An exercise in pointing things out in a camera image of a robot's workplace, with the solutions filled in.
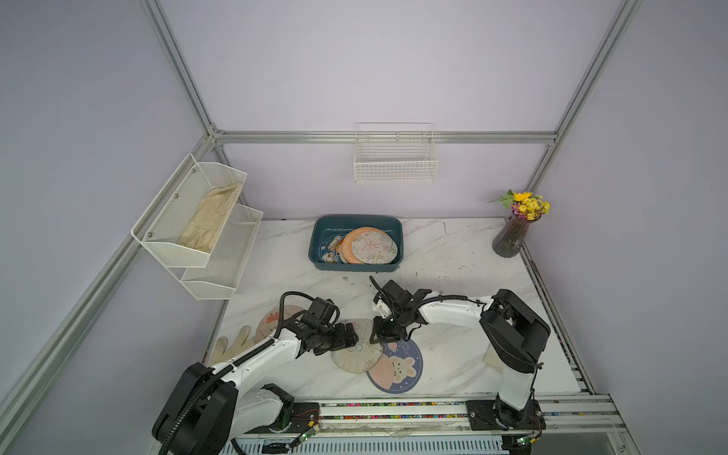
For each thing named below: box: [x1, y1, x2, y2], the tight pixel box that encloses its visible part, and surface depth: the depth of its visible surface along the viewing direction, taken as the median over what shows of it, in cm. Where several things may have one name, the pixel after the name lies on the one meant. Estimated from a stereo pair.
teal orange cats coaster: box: [318, 234, 345, 265], surface depth 111 cm
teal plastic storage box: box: [308, 214, 405, 273], surface depth 109 cm
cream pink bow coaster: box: [350, 230, 399, 265], surface depth 110 cm
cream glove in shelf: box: [178, 182, 243, 254], surface depth 80 cm
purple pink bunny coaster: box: [365, 339, 424, 395], surface depth 84 cm
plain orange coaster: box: [341, 227, 388, 265], surface depth 110 cm
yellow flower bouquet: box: [486, 189, 551, 220], surface depth 95 cm
